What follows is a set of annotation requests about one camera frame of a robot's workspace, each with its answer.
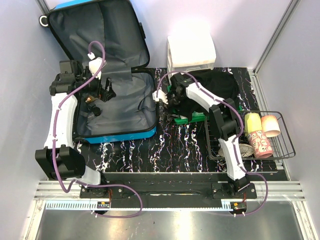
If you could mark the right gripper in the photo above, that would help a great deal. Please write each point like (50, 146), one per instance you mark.
(169, 96)

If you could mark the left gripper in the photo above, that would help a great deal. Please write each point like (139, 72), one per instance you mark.
(102, 93)

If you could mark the large black garment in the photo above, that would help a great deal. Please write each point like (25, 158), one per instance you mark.
(222, 84)

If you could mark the blue fish-print suitcase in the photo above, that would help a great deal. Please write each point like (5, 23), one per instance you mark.
(111, 30)

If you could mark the small black garment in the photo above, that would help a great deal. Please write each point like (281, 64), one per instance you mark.
(186, 107)

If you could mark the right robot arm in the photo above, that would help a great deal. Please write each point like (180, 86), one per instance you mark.
(186, 95)

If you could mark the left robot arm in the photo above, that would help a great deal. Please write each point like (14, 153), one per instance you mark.
(58, 159)

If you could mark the small dark bottle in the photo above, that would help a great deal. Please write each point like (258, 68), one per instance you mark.
(92, 107)

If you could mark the green plastic tray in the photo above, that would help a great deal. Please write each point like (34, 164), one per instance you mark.
(196, 117)

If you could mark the white plastic drawer unit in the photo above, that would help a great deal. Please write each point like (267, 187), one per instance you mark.
(190, 53)

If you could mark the yellow faceted cup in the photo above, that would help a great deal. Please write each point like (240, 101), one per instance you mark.
(252, 123)

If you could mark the speckled grey plate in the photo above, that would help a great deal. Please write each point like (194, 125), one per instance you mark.
(245, 150)

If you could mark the light pink cup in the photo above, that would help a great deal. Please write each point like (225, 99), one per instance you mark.
(270, 126)

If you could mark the pink patterned cup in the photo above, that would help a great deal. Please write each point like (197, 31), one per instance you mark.
(260, 143)

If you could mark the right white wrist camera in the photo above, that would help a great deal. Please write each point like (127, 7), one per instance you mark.
(160, 96)

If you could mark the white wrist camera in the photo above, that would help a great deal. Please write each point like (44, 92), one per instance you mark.
(94, 64)
(160, 96)

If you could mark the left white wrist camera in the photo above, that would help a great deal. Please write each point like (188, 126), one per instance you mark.
(94, 64)

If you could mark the black wire basket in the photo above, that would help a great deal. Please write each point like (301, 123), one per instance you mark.
(282, 144)

